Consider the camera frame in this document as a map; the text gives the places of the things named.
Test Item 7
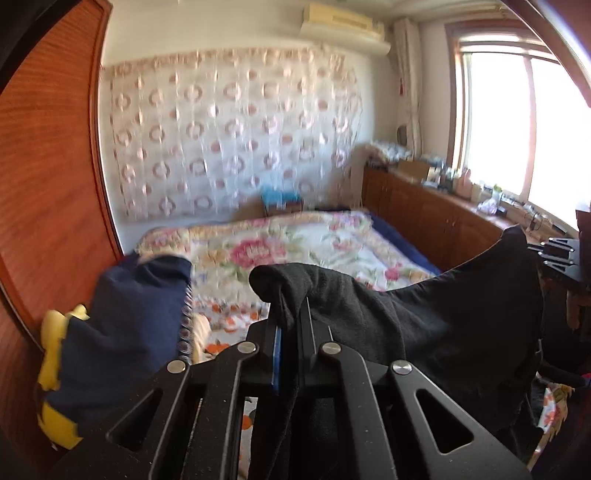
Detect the navy folded garment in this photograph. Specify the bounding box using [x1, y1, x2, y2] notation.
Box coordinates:
[46, 256, 192, 444]

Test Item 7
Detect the circle patterned sheer curtain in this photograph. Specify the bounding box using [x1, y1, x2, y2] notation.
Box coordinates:
[104, 46, 365, 222]

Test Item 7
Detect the black printed t-shirt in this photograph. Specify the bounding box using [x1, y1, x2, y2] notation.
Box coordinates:
[249, 225, 546, 480]

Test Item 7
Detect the beige folded garment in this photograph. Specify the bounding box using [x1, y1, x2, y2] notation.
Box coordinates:
[191, 314, 212, 363]

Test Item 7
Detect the blue tissue pack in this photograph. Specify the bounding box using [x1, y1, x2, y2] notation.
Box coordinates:
[261, 187, 303, 215]

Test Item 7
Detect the stack of patterned folded cloths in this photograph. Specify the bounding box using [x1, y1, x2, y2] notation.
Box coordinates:
[367, 142, 414, 164]

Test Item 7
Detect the open cardboard box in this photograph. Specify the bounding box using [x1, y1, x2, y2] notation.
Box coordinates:
[397, 159, 432, 183]

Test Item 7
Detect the wooden framed window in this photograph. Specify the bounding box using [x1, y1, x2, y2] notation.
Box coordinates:
[445, 21, 591, 232]

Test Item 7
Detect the yellow plush toy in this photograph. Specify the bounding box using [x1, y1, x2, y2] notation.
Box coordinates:
[37, 305, 90, 450]

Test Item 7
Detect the white window curtain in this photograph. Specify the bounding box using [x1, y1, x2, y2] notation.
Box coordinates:
[392, 18, 423, 153]

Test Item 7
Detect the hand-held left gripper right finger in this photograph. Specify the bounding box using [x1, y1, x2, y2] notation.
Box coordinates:
[295, 295, 532, 480]

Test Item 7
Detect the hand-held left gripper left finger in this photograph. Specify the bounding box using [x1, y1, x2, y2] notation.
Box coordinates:
[46, 320, 289, 480]

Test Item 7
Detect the cream air conditioner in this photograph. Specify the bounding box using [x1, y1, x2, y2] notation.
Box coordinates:
[300, 2, 392, 56]

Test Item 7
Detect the pink bottle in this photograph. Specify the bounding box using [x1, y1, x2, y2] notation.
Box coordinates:
[457, 168, 483, 200]

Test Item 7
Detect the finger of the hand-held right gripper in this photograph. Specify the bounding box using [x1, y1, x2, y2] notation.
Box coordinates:
[541, 258, 584, 282]
[529, 237, 581, 260]

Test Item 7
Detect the long wooden cabinet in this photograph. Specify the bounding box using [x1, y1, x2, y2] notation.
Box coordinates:
[362, 164, 580, 278]

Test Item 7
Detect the navy bed sheet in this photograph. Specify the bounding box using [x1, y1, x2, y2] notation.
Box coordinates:
[369, 215, 441, 278]

